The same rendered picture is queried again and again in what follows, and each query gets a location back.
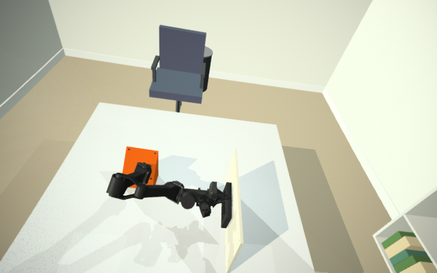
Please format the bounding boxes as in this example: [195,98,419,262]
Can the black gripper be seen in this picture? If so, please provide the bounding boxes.
[195,181,230,210]

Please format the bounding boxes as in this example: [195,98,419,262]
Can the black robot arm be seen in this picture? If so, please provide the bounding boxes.
[106,162,211,218]

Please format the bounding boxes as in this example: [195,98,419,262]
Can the beige wall panel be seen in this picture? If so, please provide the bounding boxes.
[224,149,244,273]

